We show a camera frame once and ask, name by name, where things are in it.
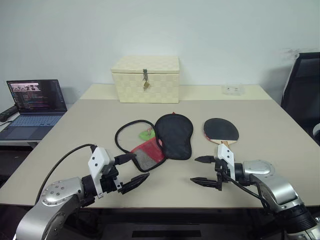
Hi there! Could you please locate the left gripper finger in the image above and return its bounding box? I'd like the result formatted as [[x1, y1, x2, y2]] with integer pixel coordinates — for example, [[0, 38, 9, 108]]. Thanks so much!
[[114, 154, 138, 166], [121, 172, 150, 195]]

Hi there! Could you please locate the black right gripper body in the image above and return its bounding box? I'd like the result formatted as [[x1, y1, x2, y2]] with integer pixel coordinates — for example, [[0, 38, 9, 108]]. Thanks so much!
[[213, 159, 230, 192]]

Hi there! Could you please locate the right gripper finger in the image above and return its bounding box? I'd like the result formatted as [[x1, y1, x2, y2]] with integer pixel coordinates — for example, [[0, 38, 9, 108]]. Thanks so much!
[[189, 176, 218, 190], [194, 155, 216, 165]]

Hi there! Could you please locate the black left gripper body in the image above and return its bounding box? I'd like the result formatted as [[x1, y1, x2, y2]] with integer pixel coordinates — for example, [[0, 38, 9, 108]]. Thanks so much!
[[99, 156, 125, 196]]

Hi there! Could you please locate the green zipper pull tag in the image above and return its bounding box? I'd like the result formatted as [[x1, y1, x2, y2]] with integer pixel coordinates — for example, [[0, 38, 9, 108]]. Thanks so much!
[[138, 127, 156, 141]]

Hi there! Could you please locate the black rubber table tennis paddle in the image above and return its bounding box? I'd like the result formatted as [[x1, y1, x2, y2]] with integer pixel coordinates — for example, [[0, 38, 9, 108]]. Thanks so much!
[[203, 117, 240, 151]]

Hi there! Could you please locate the black red paddle case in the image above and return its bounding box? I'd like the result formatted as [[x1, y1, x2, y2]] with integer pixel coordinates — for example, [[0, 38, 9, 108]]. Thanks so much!
[[114, 112, 195, 173]]

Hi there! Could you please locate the cream woven storage box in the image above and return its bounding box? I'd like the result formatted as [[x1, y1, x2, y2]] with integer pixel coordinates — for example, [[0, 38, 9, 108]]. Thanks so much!
[[110, 55, 181, 104]]

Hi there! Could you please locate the clear plastic tray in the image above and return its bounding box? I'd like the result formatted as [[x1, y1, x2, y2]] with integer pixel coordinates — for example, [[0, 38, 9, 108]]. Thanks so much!
[[221, 84, 247, 96]]

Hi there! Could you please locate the dark blue open laptop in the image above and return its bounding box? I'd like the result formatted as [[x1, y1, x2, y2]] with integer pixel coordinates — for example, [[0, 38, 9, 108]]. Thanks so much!
[[0, 79, 69, 141]]

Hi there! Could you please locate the black office chair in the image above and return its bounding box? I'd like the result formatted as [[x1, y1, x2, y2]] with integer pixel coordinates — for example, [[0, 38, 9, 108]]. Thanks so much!
[[280, 51, 320, 146]]

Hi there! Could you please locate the black oblong device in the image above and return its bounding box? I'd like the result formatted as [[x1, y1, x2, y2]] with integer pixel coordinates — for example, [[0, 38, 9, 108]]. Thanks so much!
[[0, 105, 18, 123]]

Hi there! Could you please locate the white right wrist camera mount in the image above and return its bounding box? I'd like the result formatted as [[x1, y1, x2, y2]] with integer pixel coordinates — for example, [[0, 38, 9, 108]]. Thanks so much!
[[216, 144, 237, 181]]

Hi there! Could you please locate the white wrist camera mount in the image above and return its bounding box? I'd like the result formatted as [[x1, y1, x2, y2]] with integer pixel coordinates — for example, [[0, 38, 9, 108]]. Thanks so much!
[[87, 147, 118, 200], [216, 144, 237, 181]]

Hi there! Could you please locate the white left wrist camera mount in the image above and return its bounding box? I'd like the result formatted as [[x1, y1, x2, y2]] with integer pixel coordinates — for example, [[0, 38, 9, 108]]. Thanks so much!
[[87, 147, 118, 200]]

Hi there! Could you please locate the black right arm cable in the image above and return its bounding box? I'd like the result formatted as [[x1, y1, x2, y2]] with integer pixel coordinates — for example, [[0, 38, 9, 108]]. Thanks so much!
[[221, 172, 270, 211]]

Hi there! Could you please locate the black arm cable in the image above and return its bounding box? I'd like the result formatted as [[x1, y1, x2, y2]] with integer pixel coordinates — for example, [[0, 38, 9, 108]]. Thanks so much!
[[221, 172, 270, 211], [34, 143, 98, 205]]

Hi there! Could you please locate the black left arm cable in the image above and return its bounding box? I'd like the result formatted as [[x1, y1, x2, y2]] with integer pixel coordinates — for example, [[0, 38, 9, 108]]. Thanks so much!
[[34, 143, 98, 205]]

